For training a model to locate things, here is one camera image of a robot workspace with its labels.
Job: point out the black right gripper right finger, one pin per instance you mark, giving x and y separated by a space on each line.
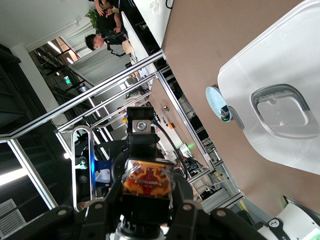
200 225

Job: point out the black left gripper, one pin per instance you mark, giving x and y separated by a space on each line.
112 162

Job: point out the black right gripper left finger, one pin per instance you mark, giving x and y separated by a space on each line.
75 225

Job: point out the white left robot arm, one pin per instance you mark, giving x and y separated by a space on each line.
295 222

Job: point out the light blue round plate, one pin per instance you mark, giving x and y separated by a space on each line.
213 100

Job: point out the green exit sign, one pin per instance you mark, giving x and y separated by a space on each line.
67 80

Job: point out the person with short black hair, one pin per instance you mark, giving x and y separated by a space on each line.
93 41

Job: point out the white table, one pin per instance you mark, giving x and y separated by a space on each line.
150 25

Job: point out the person in black shirt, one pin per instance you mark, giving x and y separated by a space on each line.
107 20

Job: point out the green potted plant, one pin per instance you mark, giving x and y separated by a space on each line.
92 17

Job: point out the brown table with aluminium frame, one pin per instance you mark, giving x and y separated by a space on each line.
170 105

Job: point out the aluminium frame beam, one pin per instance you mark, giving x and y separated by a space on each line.
100 86

